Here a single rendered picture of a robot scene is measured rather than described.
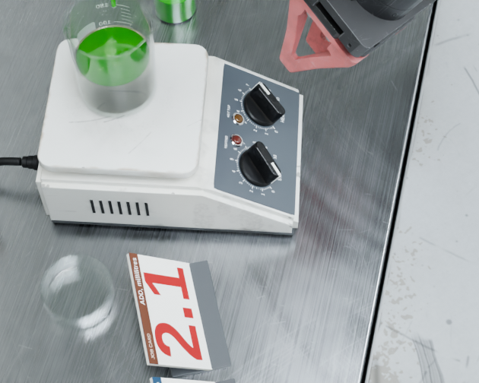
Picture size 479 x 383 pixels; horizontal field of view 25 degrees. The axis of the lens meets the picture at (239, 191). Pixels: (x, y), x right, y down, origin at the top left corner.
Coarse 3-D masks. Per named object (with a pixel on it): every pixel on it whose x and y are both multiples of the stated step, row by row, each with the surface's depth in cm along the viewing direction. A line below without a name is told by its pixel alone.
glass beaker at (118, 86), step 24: (72, 0) 76; (96, 0) 77; (120, 0) 77; (144, 0) 76; (72, 24) 77; (96, 24) 79; (120, 24) 80; (144, 24) 78; (72, 48) 75; (144, 48) 75; (96, 72) 75; (120, 72) 75; (144, 72) 77; (96, 96) 78; (120, 96) 78; (144, 96) 79
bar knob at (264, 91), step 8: (256, 88) 84; (264, 88) 84; (248, 96) 85; (256, 96) 84; (264, 96) 84; (272, 96) 84; (248, 104) 85; (256, 104) 85; (264, 104) 84; (272, 104) 84; (280, 104) 84; (248, 112) 84; (256, 112) 85; (264, 112) 85; (272, 112) 84; (280, 112) 84; (256, 120) 84; (264, 120) 85; (272, 120) 85
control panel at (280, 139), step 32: (224, 64) 86; (224, 96) 84; (288, 96) 88; (224, 128) 83; (256, 128) 84; (288, 128) 86; (224, 160) 81; (288, 160) 85; (256, 192) 82; (288, 192) 83
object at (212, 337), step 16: (128, 256) 80; (144, 256) 81; (192, 272) 83; (208, 272) 83; (192, 288) 82; (208, 288) 82; (192, 304) 81; (208, 304) 82; (208, 320) 81; (208, 336) 80; (224, 336) 81; (144, 352) 76; (208, 352) 80; (224, 352) 80; (176, 368) 79; (192, 368) 78; (208, 368) 79; (224, 368) 80
